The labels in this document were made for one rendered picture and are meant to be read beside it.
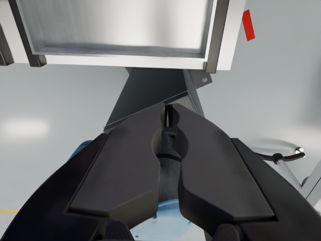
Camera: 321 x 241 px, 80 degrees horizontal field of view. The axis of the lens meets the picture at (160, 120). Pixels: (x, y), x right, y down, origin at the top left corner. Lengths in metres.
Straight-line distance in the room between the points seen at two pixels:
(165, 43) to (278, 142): 1.54
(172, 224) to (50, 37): 0.37
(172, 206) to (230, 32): 0.30
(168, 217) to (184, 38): 0.29
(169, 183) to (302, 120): 1.45
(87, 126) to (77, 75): 0.40
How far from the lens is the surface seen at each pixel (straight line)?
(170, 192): 0.38
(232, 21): 0.34
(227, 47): 0.35
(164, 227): 0.40
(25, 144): 1.95
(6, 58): 0.41
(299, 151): 1.90
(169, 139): 0.48
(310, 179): 1.41
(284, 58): 1.44
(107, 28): 0.34
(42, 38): 0.38
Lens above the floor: 1.21
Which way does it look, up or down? 57 degrees down
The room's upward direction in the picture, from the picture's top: 177 degrees counter-clockwise
